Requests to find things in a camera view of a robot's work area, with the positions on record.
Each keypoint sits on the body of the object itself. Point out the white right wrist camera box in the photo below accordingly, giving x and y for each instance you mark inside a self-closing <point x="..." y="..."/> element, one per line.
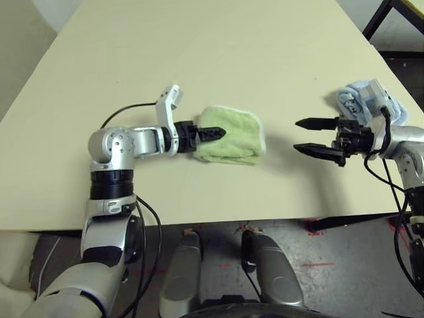
<point x="374" y="96"/>

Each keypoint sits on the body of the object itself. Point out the light blue folded towel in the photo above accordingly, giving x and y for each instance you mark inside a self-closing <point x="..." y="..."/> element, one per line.
<point x="351" y="99"/>

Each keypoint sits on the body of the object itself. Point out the cream cushion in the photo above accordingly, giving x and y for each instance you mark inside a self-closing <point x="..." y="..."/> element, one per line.
<point x="16" y="258"/>

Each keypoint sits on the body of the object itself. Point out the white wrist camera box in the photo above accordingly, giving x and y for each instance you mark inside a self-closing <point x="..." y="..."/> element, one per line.
<point x="165" y="112"/>
<point x="374" y="96"/>

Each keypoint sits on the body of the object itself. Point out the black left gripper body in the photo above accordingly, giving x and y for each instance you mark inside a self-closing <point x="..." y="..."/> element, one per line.
<point x="185" y="137"/>

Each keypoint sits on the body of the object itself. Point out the black table foot bar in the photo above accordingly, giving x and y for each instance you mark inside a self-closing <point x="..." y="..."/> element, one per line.
<point x="357" y="222"/>

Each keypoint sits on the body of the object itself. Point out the silver right robot leg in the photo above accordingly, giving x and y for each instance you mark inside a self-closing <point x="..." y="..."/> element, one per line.
<point x="271" y="275"/>

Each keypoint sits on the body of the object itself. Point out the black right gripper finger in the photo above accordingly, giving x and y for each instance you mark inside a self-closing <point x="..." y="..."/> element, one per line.
<point x="318" y="150"/>
<point x="318" y="123"/>

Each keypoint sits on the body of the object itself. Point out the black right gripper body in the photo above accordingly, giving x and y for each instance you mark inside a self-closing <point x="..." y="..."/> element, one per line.
<point x="352" y="139"/>

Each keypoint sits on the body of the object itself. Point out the silver left robot leg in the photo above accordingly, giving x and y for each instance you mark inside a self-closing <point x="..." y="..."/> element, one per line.
<point x="180" y="278"/>

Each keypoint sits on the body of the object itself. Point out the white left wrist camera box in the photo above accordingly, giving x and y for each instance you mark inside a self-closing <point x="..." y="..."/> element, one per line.
<point x="165" y="112"/>

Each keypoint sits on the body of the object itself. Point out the black robot waist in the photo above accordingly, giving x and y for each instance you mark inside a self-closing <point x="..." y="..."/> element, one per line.
<point x="251" y="309"/>

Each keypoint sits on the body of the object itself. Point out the beige side table black frame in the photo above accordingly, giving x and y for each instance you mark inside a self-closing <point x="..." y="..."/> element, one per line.
<point x="377" y="16"/>

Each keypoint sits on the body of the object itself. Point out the silver robot leg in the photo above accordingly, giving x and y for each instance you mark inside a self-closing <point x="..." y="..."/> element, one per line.
<point x="180" y="278"/>
<point x="271" y="275"/>

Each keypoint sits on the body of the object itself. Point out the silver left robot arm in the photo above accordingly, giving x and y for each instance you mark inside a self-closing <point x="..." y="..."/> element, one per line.
<point x="139" y="139"/>

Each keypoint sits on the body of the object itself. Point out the green terry towel white trim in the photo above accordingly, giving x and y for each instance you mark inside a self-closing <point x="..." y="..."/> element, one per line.
<point x="232" y="136"/>

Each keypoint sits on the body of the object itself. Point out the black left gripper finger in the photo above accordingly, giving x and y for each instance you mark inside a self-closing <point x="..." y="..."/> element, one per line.
<point x="208" y="138"/>
<point x="212" y="132"/>

